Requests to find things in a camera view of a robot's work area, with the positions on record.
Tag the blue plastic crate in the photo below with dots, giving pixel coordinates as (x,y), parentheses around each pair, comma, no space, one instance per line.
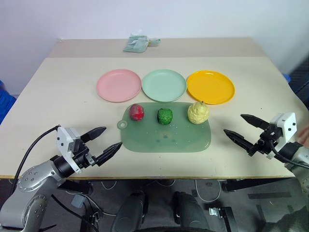
(5,104)

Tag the small grey box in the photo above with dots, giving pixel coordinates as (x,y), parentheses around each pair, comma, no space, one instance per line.
(78,200)

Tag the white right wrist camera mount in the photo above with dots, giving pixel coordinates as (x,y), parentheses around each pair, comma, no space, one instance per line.
(287,125)

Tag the yellow pear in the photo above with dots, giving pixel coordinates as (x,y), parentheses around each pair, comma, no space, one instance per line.
(198,114)

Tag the green pepper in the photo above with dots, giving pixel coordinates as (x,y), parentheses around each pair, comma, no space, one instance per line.
(165,117)

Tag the small green plastic item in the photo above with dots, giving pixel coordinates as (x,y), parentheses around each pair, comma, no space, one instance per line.
(155,41)

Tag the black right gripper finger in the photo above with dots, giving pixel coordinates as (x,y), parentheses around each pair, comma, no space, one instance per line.
(239,140)
(256,122)

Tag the black table frame beam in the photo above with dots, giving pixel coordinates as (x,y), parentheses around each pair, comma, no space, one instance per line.
(256,184)

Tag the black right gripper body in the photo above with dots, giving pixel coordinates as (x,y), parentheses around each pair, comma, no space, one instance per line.
(268,141)

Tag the bystander bare hand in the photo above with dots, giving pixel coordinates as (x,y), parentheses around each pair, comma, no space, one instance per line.
(304,136)

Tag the small blue object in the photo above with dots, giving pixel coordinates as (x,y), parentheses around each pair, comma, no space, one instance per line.
(287,77)

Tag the green plastic packet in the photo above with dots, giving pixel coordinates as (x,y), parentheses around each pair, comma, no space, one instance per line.
(135,44)

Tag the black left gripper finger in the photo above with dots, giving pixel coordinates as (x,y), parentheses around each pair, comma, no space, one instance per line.
(94,133)
(108,152)

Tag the red fruit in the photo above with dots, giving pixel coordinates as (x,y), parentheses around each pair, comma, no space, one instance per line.
(137,113)

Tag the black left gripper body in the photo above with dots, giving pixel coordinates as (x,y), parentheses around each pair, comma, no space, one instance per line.
(82,154)

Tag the yellow plate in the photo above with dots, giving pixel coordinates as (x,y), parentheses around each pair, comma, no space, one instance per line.
(210,86)

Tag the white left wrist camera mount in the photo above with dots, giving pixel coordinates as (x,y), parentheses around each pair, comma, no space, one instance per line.
(64,140)

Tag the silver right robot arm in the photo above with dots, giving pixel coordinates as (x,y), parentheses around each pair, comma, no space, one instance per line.
(299,157)

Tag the translucent green cutting board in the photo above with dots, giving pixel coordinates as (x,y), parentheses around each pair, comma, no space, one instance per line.
(166,139)

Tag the metal floor bracket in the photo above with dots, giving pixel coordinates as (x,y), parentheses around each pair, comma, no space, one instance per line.
(222,215)

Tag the black chair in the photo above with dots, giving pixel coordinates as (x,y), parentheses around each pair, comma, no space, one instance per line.
(301,82)

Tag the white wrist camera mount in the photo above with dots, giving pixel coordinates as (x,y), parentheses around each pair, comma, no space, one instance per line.
(287,125)
(64,140)

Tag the light green plate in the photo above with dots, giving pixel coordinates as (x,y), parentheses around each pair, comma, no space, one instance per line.
(164,84)

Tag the pink plate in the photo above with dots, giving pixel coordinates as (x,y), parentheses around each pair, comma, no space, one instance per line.
(118,85)

